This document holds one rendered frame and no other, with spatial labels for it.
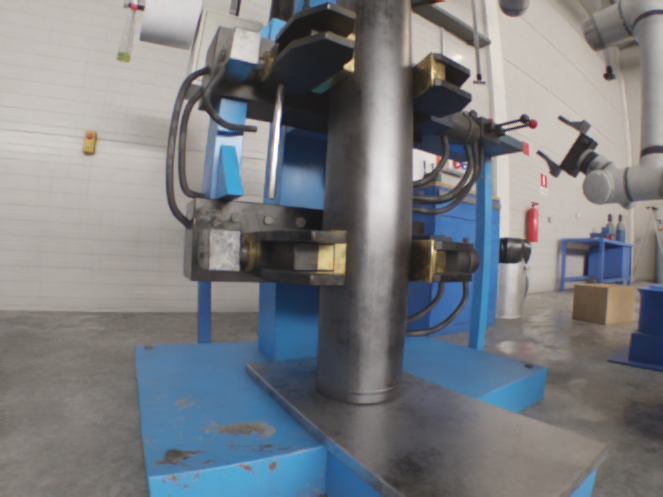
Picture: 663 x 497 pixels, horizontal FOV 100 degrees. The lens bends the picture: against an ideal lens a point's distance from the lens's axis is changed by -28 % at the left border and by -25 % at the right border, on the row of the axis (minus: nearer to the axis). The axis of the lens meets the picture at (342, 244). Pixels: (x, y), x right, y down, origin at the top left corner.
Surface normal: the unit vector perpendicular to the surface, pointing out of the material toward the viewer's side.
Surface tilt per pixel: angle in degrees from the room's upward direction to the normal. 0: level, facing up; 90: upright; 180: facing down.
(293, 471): 90
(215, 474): 90
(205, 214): 90
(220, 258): 90
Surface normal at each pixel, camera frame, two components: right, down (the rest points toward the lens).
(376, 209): 0.07, -0.02
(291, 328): 0.54, 0.00
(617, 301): 0.29, 0.00
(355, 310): -0.18, -0.03
